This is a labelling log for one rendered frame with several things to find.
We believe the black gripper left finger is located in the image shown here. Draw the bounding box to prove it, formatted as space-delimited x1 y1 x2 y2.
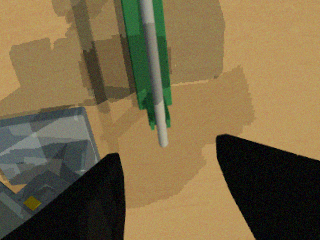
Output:
0 152 127 240

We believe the grey cylinder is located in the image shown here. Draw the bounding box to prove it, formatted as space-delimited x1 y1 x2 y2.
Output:
140 0 168 147

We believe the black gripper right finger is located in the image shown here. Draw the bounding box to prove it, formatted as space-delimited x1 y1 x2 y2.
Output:
216 133 320 240

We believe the green u-shaped stand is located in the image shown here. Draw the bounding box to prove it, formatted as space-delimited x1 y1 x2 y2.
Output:
121 0 172 129

